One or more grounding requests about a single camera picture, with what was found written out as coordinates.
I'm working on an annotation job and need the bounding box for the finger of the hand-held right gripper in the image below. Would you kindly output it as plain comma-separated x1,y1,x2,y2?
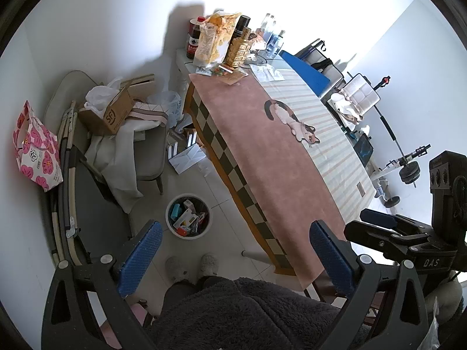
359,208,435,237
344,220,417,259

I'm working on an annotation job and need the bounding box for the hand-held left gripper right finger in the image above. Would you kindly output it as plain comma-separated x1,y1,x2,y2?
309,220,427,350

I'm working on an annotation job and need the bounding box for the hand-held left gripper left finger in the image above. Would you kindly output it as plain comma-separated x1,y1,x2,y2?
42,220,163,350

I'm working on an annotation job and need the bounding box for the white trash bin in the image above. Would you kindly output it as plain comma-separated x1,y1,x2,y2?
165,193,211,240

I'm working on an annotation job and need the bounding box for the white cardboard box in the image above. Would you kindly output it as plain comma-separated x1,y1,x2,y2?
174,209,199,232

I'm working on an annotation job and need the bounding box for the grey fluffy slipper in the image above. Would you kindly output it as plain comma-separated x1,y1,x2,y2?
199,253,219,278
166,257,188,283

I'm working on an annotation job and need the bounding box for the black barbell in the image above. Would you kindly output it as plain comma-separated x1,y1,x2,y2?
376,104,429,190

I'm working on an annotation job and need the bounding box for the folding lounge chair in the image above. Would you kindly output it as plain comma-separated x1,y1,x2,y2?
49,102,132,267

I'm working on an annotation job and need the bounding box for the black screen blue picture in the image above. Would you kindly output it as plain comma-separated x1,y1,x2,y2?
352,133,374,168

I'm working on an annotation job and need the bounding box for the wooden dining table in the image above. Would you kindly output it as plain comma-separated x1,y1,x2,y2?
182,91,296,276

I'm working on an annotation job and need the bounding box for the white draped cloth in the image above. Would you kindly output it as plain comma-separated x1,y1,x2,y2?
86,120,144,214

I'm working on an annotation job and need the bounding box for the person's grey fleece robe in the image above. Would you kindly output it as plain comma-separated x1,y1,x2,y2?
146,275,365,350

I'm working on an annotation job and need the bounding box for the grey chair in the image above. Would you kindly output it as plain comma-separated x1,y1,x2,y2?
128,117,172,195

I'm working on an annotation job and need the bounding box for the white paper envelope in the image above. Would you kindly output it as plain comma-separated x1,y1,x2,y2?
170,144,208,175

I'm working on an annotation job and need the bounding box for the white padded chair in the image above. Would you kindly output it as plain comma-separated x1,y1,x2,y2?
326,73,382,125

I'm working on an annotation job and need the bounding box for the pink white folded cloth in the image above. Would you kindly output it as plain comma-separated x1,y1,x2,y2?
129,102,168,126

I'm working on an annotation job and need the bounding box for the brown cardboard box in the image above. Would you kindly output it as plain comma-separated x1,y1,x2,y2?
78,87,137,135

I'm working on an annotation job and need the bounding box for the pink tablecloth with cat print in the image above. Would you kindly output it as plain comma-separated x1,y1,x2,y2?
184,64,376,292

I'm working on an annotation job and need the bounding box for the pink floral paper bag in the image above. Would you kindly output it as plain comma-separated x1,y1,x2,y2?
14,100,63,193

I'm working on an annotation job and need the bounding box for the translucent plastic bag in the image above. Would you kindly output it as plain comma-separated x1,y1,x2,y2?
147,90,185,125

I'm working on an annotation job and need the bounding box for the blue board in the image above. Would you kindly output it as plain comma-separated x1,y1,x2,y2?
279,50,331,97

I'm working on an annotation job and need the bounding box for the white plastic bag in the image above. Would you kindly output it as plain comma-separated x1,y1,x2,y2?
85,76,125,110

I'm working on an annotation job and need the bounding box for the beige cardboard carton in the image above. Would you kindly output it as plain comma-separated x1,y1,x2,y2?
120,74,156,97

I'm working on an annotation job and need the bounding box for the clear plastic wrapper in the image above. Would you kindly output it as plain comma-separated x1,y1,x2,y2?
249,64,285,82

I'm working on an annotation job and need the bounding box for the beige curved chair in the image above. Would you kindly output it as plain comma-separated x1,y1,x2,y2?
44,70,106,135

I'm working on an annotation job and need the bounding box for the clear bottle blue label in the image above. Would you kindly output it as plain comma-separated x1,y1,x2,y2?
268,29,286,57
263,14,278,41

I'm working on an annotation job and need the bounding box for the brown card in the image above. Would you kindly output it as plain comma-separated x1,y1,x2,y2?
219,69,249,85

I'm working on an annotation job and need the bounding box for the gold bottle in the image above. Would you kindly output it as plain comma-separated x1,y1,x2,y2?
224,27,253,69

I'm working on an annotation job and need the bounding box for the dark bottle red label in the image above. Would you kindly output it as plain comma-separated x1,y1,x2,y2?
186,16,207,60

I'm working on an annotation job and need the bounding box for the clear snack bag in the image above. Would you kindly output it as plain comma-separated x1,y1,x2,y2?
193,12,242,68

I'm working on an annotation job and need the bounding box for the black bottle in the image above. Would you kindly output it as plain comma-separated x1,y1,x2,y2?
233,15,252,39

